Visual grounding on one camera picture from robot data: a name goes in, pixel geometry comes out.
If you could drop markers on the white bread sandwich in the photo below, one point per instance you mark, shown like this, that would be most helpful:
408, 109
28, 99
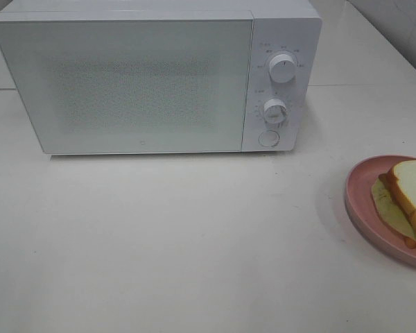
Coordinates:
394, 196

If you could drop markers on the pink round plate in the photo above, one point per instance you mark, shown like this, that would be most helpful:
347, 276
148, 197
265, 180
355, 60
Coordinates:
362, 211

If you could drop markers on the upper white power knob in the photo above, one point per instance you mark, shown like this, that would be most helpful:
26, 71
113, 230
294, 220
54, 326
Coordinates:
282, 67

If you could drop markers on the lower white timer knob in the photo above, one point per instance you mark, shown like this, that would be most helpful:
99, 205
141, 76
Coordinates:
274, 111

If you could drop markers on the round white door button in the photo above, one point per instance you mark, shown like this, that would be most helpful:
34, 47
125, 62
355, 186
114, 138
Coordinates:
269, 138

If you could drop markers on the white microwave door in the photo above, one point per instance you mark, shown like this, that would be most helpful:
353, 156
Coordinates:
131, 87

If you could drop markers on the white microwave oven body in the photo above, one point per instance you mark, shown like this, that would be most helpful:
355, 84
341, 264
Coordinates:
292, 26

